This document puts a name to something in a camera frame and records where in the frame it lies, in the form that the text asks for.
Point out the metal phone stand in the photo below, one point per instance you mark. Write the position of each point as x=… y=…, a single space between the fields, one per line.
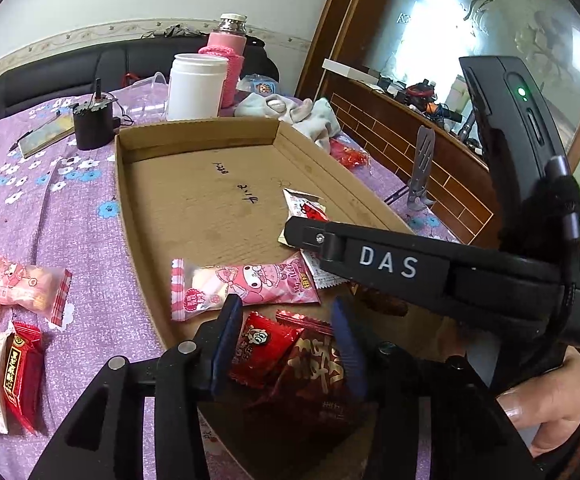
x=422 y=160

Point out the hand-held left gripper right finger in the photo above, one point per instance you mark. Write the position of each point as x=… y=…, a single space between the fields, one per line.
x=347 y=345

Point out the red plastic wrapper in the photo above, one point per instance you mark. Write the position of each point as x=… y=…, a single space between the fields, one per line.
x=349 y=154

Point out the flat white box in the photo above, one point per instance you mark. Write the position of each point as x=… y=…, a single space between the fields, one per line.
x=349 y=70

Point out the dark red snack packet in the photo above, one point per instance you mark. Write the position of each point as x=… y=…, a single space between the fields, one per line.
x=22 y=375

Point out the black sofa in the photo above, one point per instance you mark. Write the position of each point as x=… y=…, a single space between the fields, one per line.
x=45 y=70

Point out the wooden cabinet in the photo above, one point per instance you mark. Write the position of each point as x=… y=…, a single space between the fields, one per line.
x=449 y=180

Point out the purple floral tablecloth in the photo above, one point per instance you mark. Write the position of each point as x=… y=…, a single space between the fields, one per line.
x=80 y=240

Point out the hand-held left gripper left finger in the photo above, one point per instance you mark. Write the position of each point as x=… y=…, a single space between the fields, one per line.
x=225 y=340

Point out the black pen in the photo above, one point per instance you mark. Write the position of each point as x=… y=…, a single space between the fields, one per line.
x=30 y=134

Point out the pink transparent snack packet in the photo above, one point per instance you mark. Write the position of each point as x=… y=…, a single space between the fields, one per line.
x=25 y=280

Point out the white packet with red label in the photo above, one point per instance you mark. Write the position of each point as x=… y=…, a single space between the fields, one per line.
x=307 y=205

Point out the white plastic jar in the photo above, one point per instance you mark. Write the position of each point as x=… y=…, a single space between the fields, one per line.
x=195 y=90

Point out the black cylindrical container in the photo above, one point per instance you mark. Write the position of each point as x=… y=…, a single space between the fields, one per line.
x=92 y=130

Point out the white cloth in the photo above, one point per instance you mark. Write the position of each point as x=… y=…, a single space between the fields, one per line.
x=315 y=120

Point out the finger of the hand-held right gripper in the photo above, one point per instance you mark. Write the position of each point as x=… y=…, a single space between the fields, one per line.
x=305 y=232

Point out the yellow notebook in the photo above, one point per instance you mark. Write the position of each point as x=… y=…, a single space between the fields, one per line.
x=50 y=137

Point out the shallow cardboard box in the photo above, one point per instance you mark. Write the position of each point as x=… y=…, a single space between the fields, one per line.
x=210 y=200

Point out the small red candy packet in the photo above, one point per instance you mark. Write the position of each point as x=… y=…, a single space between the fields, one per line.
x=260 y=345

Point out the red foil packet gold print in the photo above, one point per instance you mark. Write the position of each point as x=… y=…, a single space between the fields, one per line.
x=315 y=360

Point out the person's right hand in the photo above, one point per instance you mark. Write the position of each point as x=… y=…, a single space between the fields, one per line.
x=554 y=405

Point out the small blue cartoon sachet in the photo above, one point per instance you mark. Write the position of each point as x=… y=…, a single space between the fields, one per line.
x=264 y=85

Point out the pink cartoon snack packet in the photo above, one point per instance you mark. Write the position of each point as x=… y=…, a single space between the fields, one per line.
x=250 y=285

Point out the wooden framed glass partition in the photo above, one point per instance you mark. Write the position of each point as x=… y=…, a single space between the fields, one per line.
x=469 y=10

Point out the pink sleeved bottle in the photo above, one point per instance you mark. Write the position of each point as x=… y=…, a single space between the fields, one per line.
x=232 y=55

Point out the clear plastic cup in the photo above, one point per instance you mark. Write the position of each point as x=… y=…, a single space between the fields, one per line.
x=150 y=100

